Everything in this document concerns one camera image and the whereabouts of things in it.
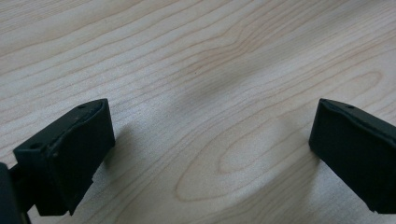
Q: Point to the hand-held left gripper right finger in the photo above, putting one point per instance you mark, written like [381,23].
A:
[355,152]

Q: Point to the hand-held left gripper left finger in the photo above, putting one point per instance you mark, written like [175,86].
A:
[70,155]

